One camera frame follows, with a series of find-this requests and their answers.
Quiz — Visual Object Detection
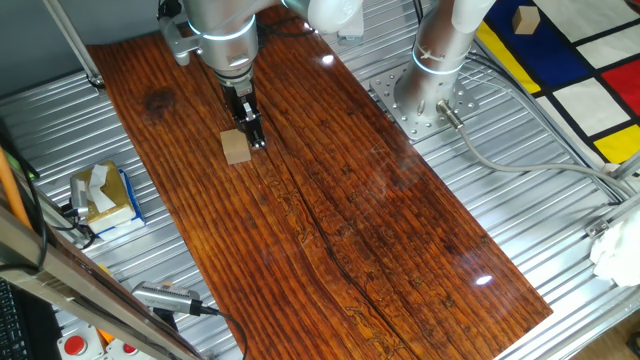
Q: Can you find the grey metal stand pole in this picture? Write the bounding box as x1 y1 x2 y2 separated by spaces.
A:
42 0 107 91

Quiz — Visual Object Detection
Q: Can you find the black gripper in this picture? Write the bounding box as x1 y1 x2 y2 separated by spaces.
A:
222 79 267 150

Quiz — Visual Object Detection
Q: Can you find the gold tissue box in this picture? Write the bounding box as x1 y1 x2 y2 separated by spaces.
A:
69 160 137 235

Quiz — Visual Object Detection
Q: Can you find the thin black camera cable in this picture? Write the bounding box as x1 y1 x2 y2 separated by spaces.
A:
49 202 99 251

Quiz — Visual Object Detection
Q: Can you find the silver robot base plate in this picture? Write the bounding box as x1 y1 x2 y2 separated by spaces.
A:
369 62 480 141

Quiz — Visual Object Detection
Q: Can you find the black hanging cable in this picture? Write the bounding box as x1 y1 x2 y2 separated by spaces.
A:
0 117 49 274

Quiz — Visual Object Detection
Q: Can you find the aluminium frame profile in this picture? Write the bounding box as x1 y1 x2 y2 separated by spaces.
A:
583 149 640 240

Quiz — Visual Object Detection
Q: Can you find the tan wooden block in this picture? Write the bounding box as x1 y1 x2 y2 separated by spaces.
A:
220 128 253 166
511 5 542 36

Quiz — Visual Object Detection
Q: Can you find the silver depth camera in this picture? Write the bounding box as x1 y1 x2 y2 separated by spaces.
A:
68 175 92 220
130 280 204 317

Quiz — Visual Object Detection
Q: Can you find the grey box red button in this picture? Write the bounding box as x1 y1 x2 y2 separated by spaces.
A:
56 325 106 360
104 338 151 360

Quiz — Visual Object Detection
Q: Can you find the white power strip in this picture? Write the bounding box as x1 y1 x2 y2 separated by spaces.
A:
337 19 366 47

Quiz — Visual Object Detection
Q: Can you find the colourful grid pattern cloth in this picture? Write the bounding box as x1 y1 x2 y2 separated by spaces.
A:
474 0 640 166

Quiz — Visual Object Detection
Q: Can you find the glossy wood grain mat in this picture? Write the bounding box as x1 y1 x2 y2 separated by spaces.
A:
86 0 554 360

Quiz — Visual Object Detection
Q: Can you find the white tissue sheet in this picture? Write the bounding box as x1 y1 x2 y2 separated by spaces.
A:
88 163 117 214

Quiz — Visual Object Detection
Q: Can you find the grey cable with metal plug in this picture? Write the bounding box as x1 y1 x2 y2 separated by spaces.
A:
435 98 639 199

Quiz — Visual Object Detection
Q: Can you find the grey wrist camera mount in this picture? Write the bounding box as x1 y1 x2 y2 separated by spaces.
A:
157 0 204 67

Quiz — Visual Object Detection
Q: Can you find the shiny metal frame bar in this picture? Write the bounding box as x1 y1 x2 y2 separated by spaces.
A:
0 202 206 360

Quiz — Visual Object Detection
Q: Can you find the black keyboard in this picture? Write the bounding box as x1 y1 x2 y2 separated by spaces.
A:
0 278 29 360

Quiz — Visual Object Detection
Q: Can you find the orange pole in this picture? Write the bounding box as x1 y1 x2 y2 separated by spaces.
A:
0 147 34 232

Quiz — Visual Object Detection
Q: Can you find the crumpled white cloth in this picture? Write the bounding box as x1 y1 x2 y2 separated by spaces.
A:
589 212 640 289

